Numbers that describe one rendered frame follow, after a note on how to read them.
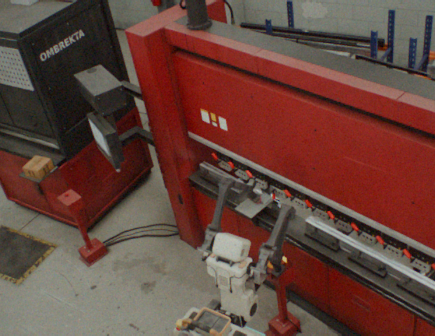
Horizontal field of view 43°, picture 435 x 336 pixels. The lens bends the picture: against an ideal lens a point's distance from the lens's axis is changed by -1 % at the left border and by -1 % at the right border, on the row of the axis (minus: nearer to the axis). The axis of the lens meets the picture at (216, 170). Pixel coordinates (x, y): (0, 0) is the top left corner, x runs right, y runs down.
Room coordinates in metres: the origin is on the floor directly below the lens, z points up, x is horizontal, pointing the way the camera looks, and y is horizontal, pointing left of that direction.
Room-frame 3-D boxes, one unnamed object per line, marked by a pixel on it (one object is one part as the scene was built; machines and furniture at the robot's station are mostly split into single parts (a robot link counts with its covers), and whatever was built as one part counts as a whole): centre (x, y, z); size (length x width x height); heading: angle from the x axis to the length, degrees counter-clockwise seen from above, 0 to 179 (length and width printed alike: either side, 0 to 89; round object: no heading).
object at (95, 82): (4.14, 0.81, 1.53); 0.51 x 0.25 x 0.85; 25
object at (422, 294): (2.28, -1.16, 0.89); 0.30 x 0.05 x 0.03; 37
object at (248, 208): (3.35, -0.24, 1.00); 0.26 x 0.18 x 0.01; 127
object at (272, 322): (2.83, -0.29, 0.06); 0.25 x 0.20 x 0.12; 121
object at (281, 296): (2.85, -0.31, 0.39); 0.05 x 0.05 x 0.54; 31
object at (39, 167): (4.42, 1.68, 1.04); 0.30 x 0.26 x 0.12; 51
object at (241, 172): (3.62, -0.22, 1.18); 0.15 x 0.09 x 0.17; 37
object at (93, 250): (4.17, 1.41, 0.41); 0.25 x 0.20 x 0.83; 127
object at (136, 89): (4.31, 0.64, 1.66); 0.40 x 0.24 x 0.07; 37
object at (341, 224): (2.82, -0.82, 1.18); 0.15 x 0.09 x 0.17; 37
